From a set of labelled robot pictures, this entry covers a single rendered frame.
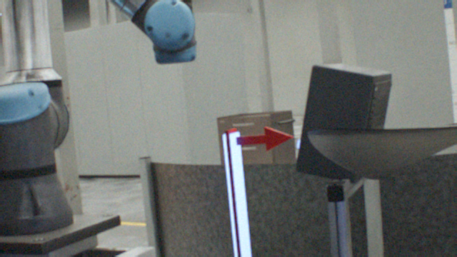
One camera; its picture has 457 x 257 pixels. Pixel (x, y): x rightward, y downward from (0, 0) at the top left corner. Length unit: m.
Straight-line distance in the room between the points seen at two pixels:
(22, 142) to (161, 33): 0.27
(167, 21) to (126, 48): 9.83
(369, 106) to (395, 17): 5.83
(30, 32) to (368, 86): 0.59
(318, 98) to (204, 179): 1.54
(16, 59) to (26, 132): 0.20
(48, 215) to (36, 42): 0.32
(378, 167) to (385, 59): 6.38
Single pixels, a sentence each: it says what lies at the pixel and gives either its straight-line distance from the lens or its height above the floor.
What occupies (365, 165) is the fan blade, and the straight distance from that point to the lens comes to 0.80.
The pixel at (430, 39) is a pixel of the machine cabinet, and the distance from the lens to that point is 7.00.
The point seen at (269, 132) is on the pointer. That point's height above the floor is 1.19.
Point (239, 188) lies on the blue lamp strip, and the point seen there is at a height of 1.13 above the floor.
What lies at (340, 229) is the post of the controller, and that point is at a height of 0.98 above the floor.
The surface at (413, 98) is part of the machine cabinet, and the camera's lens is 7.08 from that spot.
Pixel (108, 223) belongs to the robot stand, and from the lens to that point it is 1.26.
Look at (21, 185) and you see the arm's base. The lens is 1.20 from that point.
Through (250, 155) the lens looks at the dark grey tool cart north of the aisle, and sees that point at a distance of 7.54.
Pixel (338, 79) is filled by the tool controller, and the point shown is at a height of 1.23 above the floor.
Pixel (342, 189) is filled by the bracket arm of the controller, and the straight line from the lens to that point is 1.27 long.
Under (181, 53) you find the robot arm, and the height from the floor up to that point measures 1.29.
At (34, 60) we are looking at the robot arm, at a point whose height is 1.31.
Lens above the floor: 1.24
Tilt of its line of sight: 3 degrees down
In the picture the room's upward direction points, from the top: 6 degrees counter-clockwise
